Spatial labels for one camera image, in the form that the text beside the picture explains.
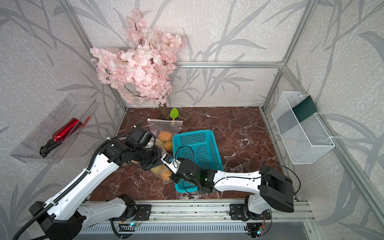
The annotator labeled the teal plastic basket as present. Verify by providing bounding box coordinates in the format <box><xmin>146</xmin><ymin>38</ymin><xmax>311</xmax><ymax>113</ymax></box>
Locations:
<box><xmin>171</xmin><ymin>129</ymin><xmax>225</xmax><ymax>193</ymax></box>

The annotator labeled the dark green card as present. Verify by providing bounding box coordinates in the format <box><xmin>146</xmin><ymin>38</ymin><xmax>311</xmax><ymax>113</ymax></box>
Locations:
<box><xmin>292</xmin><ymin>96</ymin><xmax>318</xmax><ymax>123</ymax></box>

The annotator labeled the white wire wall basket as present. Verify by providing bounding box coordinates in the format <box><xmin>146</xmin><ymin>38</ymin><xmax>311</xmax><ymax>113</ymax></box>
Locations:
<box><xmin>272</xmin><ymin>91</ymin><xmax>335</xmax><ymax>165</ymax></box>

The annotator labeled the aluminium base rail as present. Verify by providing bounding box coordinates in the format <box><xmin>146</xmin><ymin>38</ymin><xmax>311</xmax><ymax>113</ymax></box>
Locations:
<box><xmin>82</xmin><ymin>199</ymin><xmax>316</xmax><ymax>235</ymax></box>

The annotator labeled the orange potato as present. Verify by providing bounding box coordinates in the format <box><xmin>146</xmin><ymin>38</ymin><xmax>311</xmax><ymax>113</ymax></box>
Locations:
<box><xmin>160</xmin><ymin>171</ymin><xmax>172</xmax><ymax>182</ymax></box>

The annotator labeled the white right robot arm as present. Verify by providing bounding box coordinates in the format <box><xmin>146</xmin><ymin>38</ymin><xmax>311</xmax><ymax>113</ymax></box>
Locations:
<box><xmin>162</xmin><ymin>154</ymin><xmax>295</xmax><ymax>217</ymax></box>

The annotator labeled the clear acrylic wall shelf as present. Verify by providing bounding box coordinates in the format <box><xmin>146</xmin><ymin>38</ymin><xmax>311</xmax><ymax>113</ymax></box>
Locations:
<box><xmin>11</xmin><ymin>94</ymin><xmax>99</xmax><ymax>164</ymax></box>

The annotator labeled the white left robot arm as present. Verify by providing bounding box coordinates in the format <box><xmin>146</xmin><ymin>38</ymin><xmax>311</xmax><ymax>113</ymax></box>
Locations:
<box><xmin>13</xmin><ymin>127</ymin><xmax>162</xmax><ymax>240</ymax></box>

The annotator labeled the green toy shovel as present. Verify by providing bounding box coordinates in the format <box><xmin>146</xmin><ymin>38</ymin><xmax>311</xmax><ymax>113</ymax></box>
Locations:
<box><xmin>170</xmin><ymin>108</ymin><xmax>179</xmax><ymax>126</ymax></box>

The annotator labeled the clear zipper bag with dots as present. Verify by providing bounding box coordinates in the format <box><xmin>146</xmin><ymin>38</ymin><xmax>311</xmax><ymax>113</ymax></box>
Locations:
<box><xmin>126</xmin><ymin>161</ymin><xmax>142</xmax><ymax>168</ymax></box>

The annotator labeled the green-yellow potato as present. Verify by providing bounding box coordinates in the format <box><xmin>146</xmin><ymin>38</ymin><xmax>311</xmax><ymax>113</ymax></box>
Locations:
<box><xmin>151</xmin><ymin>165</ymin><xmax>163</xmax><ymax>175</ymax></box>

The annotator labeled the pink cherry blossom tree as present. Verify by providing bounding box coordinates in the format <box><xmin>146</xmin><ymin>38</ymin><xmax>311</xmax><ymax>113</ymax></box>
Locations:
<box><xmin>90</xmin><ymin>9</ymin><xmax>188</xmax><ymax>120</ymax></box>

